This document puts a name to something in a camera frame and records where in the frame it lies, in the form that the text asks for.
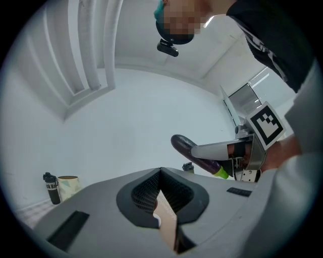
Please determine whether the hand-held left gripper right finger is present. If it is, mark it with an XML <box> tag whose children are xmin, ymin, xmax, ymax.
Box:
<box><xmin>160</xmin><ymin>166</ymin><xmax>259</xmax><ymax>254</ymax></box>

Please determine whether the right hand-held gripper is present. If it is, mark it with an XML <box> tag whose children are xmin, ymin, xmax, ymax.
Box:
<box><xmin>190</xmin><ymin>101</ymin><xmax>287</xmax><ymax>182</ymax></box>

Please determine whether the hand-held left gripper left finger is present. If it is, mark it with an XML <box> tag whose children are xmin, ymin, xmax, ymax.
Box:
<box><xmin>32</xmin><ymin>166</ymin><xmax>176</xmax><ymax>254</ymax></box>

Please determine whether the purple eggplant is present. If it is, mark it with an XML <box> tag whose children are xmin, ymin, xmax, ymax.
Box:
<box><xmin>171</xmin><ymin>134</ymin><xmax>231</xmax><ymax>180</ymax></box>

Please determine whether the person's right forearm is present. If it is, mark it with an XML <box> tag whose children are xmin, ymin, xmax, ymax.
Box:
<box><xmin>262</xmin><ymin>135</ymin><xmax>303</xmax><ymax>173</ymax></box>

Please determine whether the person's right hand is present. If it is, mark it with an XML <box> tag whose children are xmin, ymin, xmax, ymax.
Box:
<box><xmin>228</xmin><ymin>141</ymin><xmax>253</xmax><ymax>162</ymax></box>

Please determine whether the patterned paper cup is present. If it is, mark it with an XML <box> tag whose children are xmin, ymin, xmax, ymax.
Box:
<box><xmin>57</xmin><ymin>175</ymin><xmax>82</xmax><ymax>202</ymax></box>

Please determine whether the black bottle with white print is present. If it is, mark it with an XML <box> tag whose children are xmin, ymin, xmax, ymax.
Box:
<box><xmin>42</xmin><ymin>172</ymin><xmax>61</xmax><ymax>205</ymax></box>

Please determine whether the glass door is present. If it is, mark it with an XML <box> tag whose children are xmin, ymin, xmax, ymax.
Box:
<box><xmin>222</xmin><ymin>82</ymin><xmax>270</xmax><ymax>126</ymax></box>

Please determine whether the ceiling light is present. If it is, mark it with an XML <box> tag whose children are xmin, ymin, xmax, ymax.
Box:
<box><xmin>201</xmin><ymin>14</ymin><xmax>217</xmax><ymax>29</ymax></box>

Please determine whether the person's head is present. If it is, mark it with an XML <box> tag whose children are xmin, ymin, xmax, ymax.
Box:
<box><xmin>153</xmin><ymin>0</ymin><xmax>215</xmax><ymax>46</ymax></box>

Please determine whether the person's black clothing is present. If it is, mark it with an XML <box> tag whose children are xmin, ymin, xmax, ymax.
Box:
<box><xmin>226</xmin><ymin>0</ymin><xmax>318</xmax><ymax>94</ymax></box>

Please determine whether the white slatted ceiling fixture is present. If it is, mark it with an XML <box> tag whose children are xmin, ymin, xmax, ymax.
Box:
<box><xmin>24</xmin><ymin>0</ymin><xmax>124</xmax><ymax>123</ymax></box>

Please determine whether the black head camera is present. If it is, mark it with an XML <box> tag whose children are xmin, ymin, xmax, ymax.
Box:
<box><xmin>156</xmin><ymin>38</ymin><xmax>180</xmax><ymax>58</ymax></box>

